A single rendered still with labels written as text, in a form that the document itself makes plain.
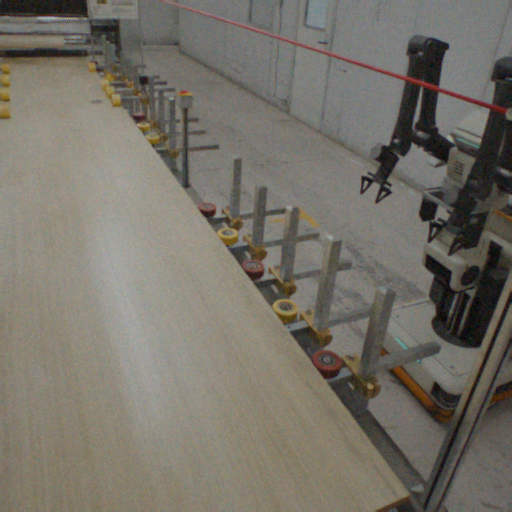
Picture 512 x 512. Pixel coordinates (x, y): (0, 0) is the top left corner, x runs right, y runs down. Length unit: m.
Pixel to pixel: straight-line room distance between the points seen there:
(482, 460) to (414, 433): 0.30
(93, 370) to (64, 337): 0.16
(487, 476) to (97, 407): 1.75
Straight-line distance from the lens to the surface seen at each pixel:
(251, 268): 1.67
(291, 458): 1.13
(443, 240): 2.26
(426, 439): 2.47
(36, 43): 5.59
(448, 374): 2.39
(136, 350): 1.36
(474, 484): 2.41
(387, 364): 1.49
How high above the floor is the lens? 1.81
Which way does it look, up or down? 31 degrees down
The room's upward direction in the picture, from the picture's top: 4 degrees clockwise
